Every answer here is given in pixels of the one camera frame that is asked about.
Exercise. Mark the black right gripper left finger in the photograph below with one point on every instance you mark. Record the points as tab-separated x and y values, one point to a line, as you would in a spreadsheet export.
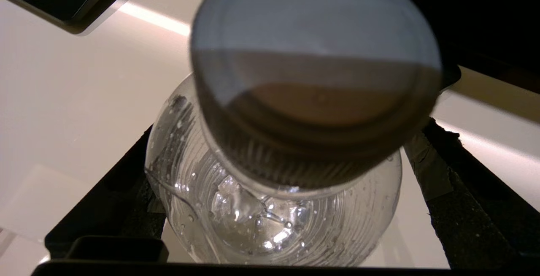
105	212

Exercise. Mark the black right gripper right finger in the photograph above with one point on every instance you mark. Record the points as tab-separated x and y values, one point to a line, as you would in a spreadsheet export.
472	208

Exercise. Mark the clear bottle with white cap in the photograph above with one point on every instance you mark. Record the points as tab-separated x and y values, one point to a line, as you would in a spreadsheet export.
295	98

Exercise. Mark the cream ribbed cabinet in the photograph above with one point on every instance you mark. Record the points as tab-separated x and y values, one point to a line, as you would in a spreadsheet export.
84	98

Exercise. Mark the black flat television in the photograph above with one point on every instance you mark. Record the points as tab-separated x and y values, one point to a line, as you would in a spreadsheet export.
485	14

